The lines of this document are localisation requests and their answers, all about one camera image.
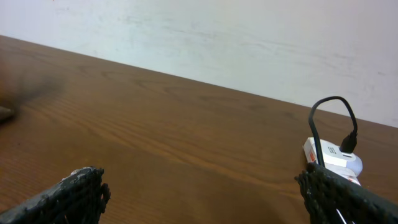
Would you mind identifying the black charging cable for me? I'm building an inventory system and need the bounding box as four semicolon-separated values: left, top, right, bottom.
308;95;359;168

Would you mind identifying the white USB charger adapter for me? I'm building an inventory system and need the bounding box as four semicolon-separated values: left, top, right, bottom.
320;139;363;177

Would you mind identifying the white power strip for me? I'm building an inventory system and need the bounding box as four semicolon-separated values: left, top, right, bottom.
303;138;363;185

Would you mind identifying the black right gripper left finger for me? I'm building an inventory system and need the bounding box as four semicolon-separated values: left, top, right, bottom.
1;167;111;224

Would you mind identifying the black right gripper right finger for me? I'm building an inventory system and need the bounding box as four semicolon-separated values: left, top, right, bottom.
295;163;397;224

